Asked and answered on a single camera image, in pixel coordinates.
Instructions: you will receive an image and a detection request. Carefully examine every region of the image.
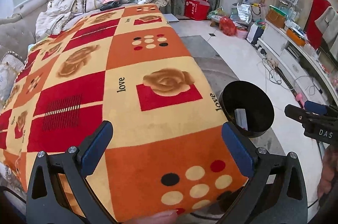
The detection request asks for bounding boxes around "black round trash bin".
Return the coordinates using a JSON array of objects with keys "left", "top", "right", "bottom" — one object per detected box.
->
[{"left": 219, "top": 80, "right": 275, "bottom": 138}]

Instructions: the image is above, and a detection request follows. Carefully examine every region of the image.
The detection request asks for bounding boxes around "person's right hand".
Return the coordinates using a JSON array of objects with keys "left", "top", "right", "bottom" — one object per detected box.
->
[{"left": 317, "top": 145, "right": 337, "bottom": 199}]

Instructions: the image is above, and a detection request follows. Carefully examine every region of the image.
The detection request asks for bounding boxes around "person's left hand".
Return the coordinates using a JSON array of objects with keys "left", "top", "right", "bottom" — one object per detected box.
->
[{"left": 124, "top": 210, "right": 178, "bottom": 224}]

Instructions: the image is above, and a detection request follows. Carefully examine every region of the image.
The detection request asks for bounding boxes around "white tv cabinet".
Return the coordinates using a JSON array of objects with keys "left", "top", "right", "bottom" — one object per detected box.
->
[{"left": 257, "top": 21, "right": 337, "bottom": 105}]

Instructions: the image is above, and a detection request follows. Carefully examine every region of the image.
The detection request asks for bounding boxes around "grey jacket on chair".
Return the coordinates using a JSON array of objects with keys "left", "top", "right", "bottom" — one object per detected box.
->
[{"left": 315, "top": 6, "right": 338, "bottom": 58}]

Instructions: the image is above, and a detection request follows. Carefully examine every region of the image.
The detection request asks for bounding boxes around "patterned orange red blanket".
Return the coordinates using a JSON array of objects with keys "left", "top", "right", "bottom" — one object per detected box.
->
[{"left": 1, "top": 4, "right": 246, "bottom": 222}]

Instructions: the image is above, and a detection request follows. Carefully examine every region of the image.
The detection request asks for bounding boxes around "silver foil bag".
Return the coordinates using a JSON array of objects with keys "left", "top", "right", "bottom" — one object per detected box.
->
[{"left": 237, "top": 3, "right": 252, "bottom": 25}]

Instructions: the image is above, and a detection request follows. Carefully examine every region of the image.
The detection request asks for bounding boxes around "red plastic bag on floor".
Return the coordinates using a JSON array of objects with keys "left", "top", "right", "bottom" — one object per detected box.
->
[{"left": 219, "top": 17, "right": 237, "bottom": 36}]

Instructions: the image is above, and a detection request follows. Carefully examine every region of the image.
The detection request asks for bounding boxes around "embroidered bolster pillow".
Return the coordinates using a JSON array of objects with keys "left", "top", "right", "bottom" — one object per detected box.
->
[{"left": 0, "top": 51, "right": 25, "bottom": 109}]

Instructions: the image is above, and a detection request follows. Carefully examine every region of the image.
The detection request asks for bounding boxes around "red gift bag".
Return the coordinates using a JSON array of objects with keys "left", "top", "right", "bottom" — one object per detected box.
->
[{"left": 184, "top": 0, "right": 210, "bottom": 21}]

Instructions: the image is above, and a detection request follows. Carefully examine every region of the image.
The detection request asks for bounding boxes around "beige tufted headboard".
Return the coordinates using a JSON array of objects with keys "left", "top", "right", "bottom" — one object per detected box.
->
[{"left": 1, "top": 0, "right": 48, "bottom": 61}]

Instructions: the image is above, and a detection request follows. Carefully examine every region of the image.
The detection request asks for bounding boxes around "cream embroidered pillow left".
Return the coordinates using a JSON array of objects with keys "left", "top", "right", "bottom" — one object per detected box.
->
[{"left": 47, "top": 0, "right": 85, "bottom": 14}]

